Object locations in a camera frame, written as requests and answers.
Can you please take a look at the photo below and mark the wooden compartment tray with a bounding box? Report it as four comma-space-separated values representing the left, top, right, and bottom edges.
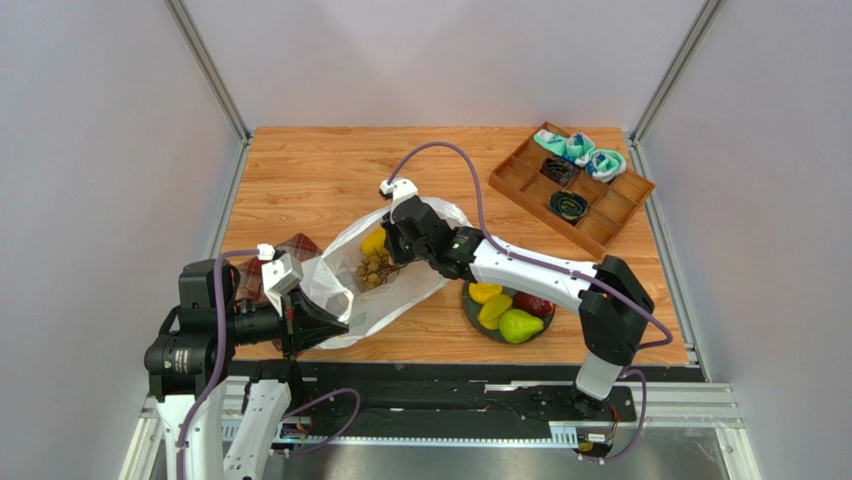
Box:
488, 136, 655, 260

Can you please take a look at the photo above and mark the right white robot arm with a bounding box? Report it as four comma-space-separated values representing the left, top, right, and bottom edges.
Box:
381, 196, 654, 401

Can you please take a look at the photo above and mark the black sock roll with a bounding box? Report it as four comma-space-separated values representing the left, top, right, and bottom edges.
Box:
539, 157, 581, 187

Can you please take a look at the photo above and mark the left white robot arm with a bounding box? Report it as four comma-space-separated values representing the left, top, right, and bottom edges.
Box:
144, 254, 349, 479

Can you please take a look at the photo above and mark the purple cable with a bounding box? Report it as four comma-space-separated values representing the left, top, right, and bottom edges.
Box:
174, 247, 362, 480
385, 140, 675, 464

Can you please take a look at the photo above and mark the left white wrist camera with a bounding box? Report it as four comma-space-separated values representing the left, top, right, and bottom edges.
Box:
257, 244, 304, 317

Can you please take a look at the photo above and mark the blue white sock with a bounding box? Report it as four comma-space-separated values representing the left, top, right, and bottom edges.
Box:
584, 149, 627, 184

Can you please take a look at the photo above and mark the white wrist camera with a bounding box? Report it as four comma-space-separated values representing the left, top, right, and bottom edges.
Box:
379, 177, 419, 214
257, 244, 304, 317

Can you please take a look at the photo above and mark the yellow fake pear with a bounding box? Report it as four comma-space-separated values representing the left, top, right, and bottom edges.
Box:
467, 282, 503, 305

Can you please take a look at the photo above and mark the blue ceramic plate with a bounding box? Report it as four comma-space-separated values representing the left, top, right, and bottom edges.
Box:
461, 282, 557, 345

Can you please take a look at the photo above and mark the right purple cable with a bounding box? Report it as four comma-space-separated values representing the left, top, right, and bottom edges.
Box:
385, 140, 675, 464

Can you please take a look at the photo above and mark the white plastic bag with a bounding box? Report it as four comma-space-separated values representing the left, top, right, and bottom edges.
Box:
301, 207, 449, 350

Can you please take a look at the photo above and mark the yellow fake lemon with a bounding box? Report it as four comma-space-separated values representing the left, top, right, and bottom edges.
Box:
360, 228, 388, 257

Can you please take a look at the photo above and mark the teal white sock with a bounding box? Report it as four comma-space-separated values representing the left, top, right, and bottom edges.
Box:
533, 129, 596, 167

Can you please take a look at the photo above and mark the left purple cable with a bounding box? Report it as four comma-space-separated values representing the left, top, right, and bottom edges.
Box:
174, 247, 362, 480

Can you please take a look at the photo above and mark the red plaid cloth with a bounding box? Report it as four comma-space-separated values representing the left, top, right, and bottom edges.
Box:
236, 233, 323, 303

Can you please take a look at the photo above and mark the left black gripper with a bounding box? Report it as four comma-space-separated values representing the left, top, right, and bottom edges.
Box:
219, 280, 348, 358

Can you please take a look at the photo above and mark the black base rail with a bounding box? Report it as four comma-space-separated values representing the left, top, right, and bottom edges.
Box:
226, 362, 637, 442

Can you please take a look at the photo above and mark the green fake lime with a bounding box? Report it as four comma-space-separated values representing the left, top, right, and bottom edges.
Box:
499, 309, 544, 344

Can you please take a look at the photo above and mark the yellow fake starfruit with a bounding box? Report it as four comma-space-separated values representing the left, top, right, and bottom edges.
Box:
477, 294, 513, 331

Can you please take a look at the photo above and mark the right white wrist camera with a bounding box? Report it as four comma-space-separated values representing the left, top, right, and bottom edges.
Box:
379, 177, 419, 214

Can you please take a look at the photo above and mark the dark red fake fruit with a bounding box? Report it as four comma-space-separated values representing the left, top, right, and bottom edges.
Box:
513, 292, 555, 318

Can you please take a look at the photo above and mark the brown fake longan bunch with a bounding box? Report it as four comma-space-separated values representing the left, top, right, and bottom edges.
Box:
356, 253, 403, 290

